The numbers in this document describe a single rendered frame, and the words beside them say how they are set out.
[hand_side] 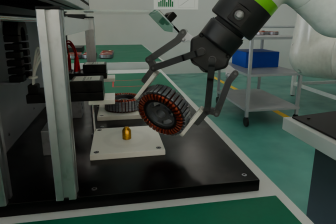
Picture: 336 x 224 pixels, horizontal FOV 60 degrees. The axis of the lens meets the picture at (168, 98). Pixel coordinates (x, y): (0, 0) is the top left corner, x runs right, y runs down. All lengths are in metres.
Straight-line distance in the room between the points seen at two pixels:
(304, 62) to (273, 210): 0.51
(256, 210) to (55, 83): 0.36
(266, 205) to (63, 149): 0.33
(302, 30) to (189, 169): 0.54
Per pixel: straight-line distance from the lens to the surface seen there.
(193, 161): 0.58
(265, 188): 0.57
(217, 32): 0.53
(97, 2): 5.96
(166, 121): 0.62
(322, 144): 0.85
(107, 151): 0.61
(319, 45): 0.90
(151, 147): 0.61
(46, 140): 0.64
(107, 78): 0.84
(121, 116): 0.82
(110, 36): 5.94
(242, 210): 0.50
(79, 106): 0.86
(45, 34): 0.42
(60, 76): 0.43
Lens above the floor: 1.03
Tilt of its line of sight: 14 degrees down
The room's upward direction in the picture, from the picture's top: straight up
